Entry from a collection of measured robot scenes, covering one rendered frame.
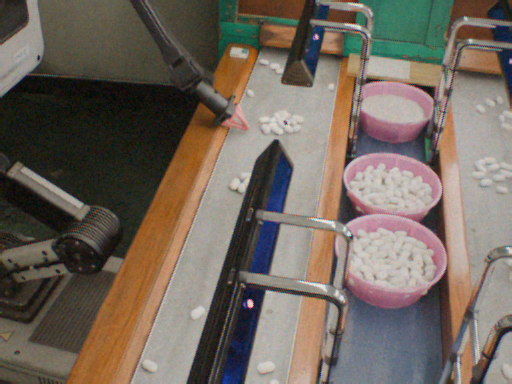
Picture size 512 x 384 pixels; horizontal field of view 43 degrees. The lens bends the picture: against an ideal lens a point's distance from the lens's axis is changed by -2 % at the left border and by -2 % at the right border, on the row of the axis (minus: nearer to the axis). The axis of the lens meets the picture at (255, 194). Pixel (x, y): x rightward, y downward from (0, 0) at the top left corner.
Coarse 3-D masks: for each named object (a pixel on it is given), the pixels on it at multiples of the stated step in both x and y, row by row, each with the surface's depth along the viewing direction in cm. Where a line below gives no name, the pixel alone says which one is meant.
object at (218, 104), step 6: (210, 96) 192; (216, 96) 193; (222, 96) 194; (234, 96) 199; (210, 102) 193; (216, 102) 193; (222, 102) 193; (228, 102) 195; (210, 108) 194; (216, 108) 193; (222, 108) 193; (228, 108) 192; (216, 114) 195; (222, 114) 192; (228, 114) 191; (216, 120) 193
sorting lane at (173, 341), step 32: (256, 64) 237; (320, 64) 239; (256, 96) 219; (288, 96) 220; (320, 96) 220; (256, 128) 203; (320, 128) 205; (224, 160) 189; (320, 160) 191; (224, 192) 178; (192, 224) 167; (224, 224) 168; (192, 256) 158; (224, 256) 158; (288, 256) 159; (192, 288) 150; (160, 320) 142; (192, 320) 142; (288, 320) 143; (160, 352) 135; (192, 352) 136; (256, 352) 136; (288, 352) 137
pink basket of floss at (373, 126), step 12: (372, 84) 223; (384, 84) 225; (396, 84) 224; (408, 96) 224; (420, 96) 221; (360, 120) 215; (372, 120) 208; (384, 120) 205; (420, 120) 205; (372, 132) 212; (384, 132) 209; (396, 132) 208; (408, 132) 209
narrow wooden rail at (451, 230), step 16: (432, 96) 226; (448, 112) 211; (448, 128) 204; (448, 144) 196; (448, 160) 190; (448, 176) 184; (448, 192) 178; (448, 208) 172; (448, 224) 167; (464, 224) 168; (448, 240) 162; (464, 240) 163; (448, 256) 158; (464, 256) 158; (448, 272) 154; (464, 272) 154; (448, 288) 150; (464, 288) 150; (448, 304) 148; (464, 304) 146; (448, 320) 145; (448, 336) 142; (448, 352) 140; (464, 352) 135; (464, 368) 132
